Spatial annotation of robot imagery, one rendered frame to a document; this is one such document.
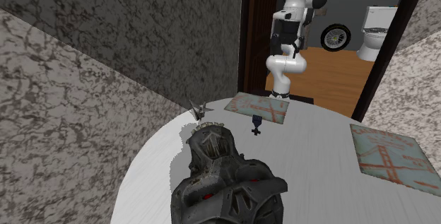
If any white toilet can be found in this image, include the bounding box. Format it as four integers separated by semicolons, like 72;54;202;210
355;6;399;63

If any dark brown wooden door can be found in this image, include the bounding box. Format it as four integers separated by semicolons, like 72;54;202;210
237;0;281;94

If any dark blue medal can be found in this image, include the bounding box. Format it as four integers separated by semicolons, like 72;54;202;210
251;114;262;136

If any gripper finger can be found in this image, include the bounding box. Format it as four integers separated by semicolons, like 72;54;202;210
269;33;281;57
291;37;306;59

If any pale blue bridge picture mat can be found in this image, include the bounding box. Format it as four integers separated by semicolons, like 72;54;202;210
223;91;290;125
349;123;441;198

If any dark grey armoured figure bust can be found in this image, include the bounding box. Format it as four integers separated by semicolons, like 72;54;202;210
170;122;289;224

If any black wheel with silver rim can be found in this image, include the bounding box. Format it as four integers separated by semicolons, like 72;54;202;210
319;23;352;52

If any grey folded paper crane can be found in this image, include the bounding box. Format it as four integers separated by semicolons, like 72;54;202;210
188;99;215;122

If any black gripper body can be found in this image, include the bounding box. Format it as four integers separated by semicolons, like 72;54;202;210
272;19;305;45

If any round white table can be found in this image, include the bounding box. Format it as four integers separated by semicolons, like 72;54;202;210
110;97;441;224

